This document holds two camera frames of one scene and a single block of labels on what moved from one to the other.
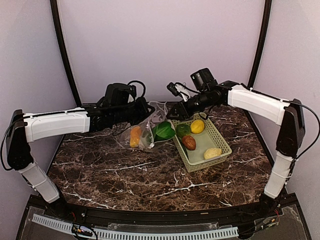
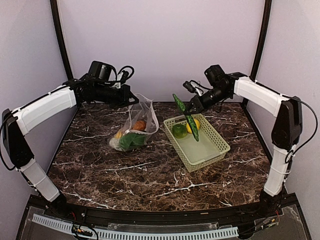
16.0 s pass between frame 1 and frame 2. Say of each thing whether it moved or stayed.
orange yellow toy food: moved
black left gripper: moved
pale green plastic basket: stayed
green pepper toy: stayed
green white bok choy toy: moved
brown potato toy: moved
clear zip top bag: moved
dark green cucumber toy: moved
